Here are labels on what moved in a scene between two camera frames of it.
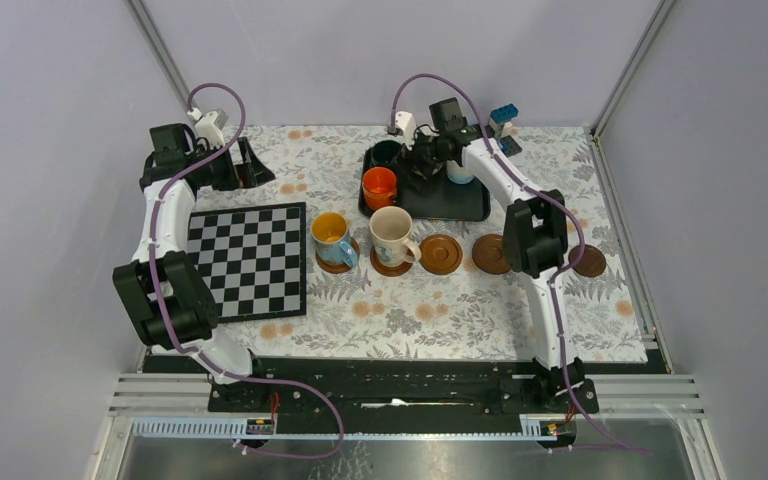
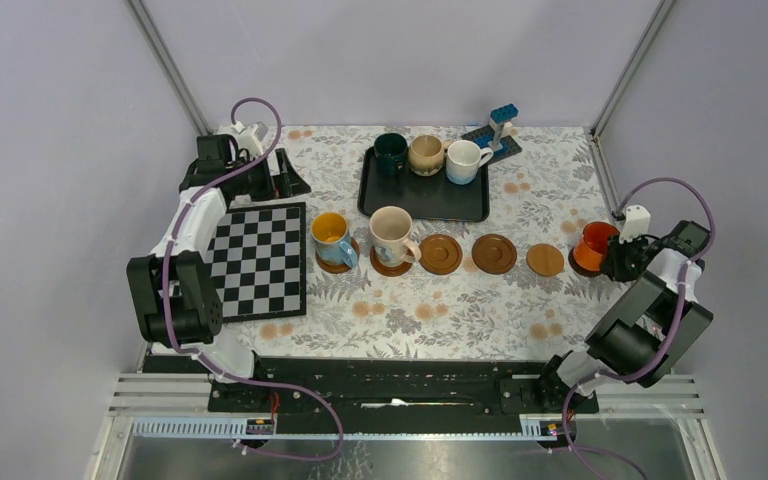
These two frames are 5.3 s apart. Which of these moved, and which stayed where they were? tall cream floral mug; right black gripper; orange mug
Moved: orange mug; right black gripper
Stayed: tall cream floral mug
